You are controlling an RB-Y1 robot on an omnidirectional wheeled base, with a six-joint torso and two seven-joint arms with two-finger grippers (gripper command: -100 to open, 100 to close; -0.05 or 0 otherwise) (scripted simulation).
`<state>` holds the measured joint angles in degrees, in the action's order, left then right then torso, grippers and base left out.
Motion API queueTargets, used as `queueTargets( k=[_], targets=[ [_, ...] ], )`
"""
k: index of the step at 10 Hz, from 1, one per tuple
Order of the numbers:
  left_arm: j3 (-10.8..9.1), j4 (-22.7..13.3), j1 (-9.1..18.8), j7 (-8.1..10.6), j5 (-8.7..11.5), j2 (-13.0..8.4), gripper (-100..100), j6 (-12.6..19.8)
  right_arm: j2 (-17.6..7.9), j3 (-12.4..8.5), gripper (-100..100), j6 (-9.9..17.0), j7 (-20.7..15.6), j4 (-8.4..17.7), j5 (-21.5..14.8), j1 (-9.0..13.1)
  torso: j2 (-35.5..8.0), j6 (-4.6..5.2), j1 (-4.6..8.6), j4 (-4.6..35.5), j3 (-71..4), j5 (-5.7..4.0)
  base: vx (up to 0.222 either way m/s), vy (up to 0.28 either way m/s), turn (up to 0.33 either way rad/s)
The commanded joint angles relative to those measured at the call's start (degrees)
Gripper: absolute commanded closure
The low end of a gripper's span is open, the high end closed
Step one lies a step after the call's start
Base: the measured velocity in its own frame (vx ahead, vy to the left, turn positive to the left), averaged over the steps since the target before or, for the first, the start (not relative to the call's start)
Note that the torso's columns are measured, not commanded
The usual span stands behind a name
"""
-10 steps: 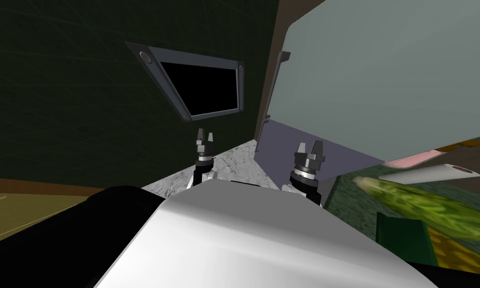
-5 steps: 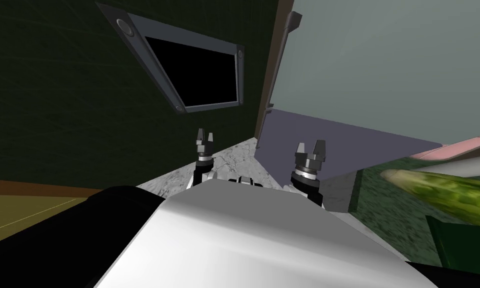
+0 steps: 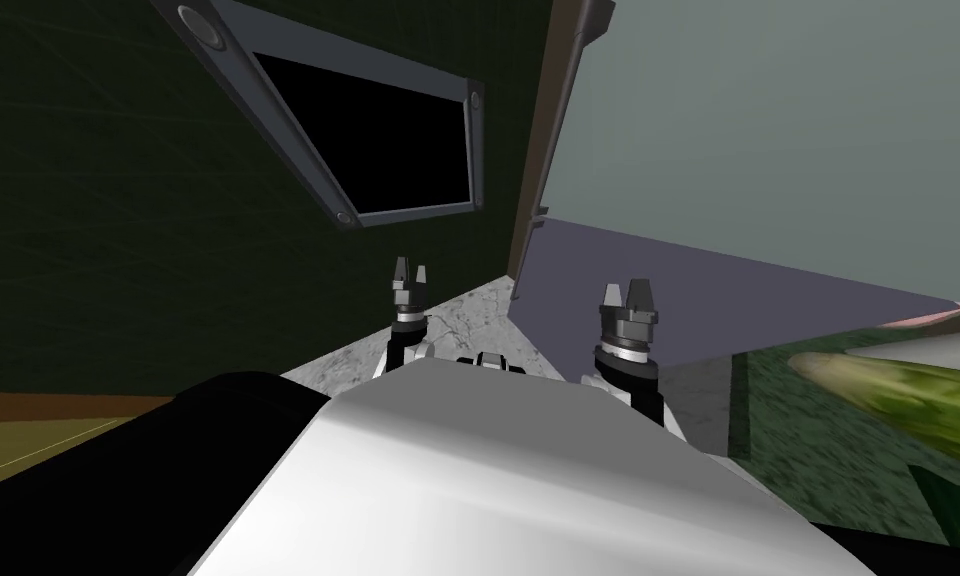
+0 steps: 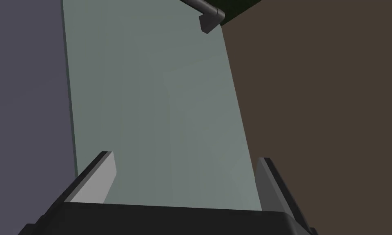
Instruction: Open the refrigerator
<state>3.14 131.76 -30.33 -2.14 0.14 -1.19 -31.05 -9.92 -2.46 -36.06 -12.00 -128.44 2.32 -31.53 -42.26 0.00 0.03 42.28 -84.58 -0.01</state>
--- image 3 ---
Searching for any yellow green long shape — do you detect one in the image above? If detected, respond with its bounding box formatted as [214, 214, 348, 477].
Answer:
[787, 351, 960, 475]

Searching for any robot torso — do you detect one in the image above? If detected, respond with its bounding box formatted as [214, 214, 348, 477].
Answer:
[185, 350, 880, 576]

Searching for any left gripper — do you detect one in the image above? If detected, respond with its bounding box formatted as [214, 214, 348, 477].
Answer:
[391, 255, 429, 313]

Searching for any brown door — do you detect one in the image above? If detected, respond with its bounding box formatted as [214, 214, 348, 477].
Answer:
[507, 0, 617, 302]

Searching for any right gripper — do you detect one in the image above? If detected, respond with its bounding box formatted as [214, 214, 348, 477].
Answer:
[597, 277, 661, 347]

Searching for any dark grey framed window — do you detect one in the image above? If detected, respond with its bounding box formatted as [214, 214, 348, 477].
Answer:
[150, 0, 486, 233]

